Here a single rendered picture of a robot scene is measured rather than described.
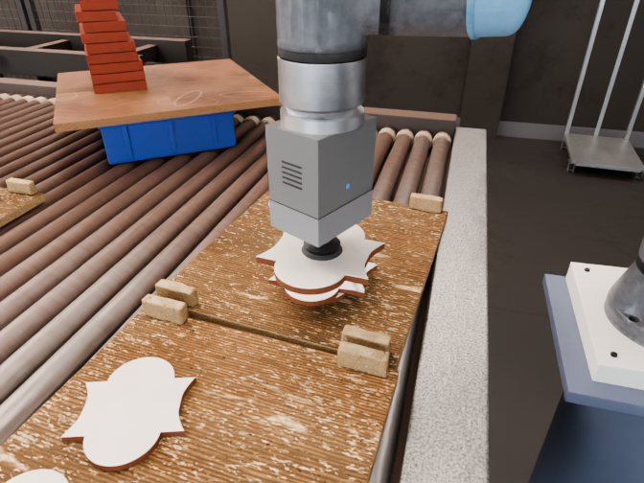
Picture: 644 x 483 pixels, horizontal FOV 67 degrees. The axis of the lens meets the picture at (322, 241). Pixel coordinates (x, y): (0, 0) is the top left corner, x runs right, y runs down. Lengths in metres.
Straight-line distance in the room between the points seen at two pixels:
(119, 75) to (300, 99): 0.97
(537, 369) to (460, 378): 1.42
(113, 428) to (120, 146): 0.78
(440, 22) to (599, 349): 0.50
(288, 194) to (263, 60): 4.10
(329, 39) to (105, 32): 0.99
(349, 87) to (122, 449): 0.39
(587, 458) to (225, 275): 0.63
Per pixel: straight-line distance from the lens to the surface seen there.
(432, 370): 0.62
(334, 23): 0.40
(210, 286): 0.72
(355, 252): 0.51
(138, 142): 1.21
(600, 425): 0.87
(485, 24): 0.41
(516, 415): 1.85
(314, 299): 0.62
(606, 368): 0.73
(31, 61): 2.16
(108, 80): 1.35
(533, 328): 2.21
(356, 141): 0.45
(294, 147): 0.42
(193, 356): 0.61
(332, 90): 0.41
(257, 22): 4.49
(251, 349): 0.61
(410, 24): 0.41
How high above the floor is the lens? 1.36
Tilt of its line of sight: 32 degrees down
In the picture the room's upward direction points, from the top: straight up
